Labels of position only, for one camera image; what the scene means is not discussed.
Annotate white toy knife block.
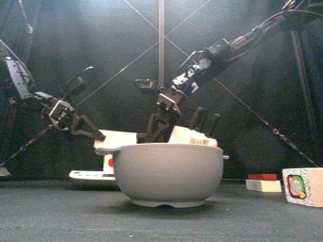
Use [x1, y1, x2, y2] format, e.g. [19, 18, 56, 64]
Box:
[167, 125, 219, 148]

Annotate white toy appliance red knob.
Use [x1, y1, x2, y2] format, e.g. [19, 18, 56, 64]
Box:
[92, 129, 142, 176]

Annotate diagonal brace rod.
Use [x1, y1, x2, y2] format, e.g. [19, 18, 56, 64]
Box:
[0, 0, 212, 168]
[124, 0, 322, 168]

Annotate white toy tray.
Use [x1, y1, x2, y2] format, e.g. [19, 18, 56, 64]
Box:
[68, 169, 120, 187]

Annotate grey toy cooking pot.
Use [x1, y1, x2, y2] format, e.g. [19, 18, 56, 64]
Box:
[94, 142, 231, 209]

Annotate red white toy nigiri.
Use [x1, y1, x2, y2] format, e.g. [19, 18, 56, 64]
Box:
[244, 173, 284, 194]

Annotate colourful carton box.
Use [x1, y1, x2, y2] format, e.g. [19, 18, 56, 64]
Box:
[282, 166, 323, 208]

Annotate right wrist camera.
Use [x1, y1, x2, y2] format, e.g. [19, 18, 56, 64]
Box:
[132, 78, 163, 95]

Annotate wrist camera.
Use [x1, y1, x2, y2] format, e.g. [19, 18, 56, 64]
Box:
[61, 65, 99, 97]
[132, 78, 163, 95]

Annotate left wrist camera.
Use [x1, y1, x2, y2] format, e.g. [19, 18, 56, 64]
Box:
[61, 65, 99, 97]

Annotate vertical metal frame pole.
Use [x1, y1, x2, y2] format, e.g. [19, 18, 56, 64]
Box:
[158, 0, 167, 89]

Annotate dark metal frame leg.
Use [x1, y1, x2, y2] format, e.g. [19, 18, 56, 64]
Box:
[288, 27, 323, 166]

